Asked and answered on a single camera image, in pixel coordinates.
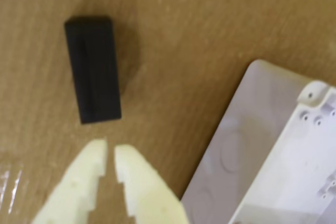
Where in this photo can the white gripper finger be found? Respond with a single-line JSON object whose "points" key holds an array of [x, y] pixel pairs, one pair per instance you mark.
{"points": [[76, 182], [147, 187]]}

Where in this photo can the black rectangular block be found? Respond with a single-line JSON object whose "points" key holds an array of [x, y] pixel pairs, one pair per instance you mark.
{"points": [[94, 72]]}

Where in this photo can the pale plastic open box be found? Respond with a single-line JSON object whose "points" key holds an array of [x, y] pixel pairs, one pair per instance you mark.
{"points": [[262, 155]]}

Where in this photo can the clear packing tape strip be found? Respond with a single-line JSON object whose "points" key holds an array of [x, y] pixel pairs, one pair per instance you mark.
{"points": [[10, 184]]}

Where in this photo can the brown cardboard sheet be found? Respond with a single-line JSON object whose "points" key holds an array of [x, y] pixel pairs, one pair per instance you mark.
{"points": [[197, 24]]}

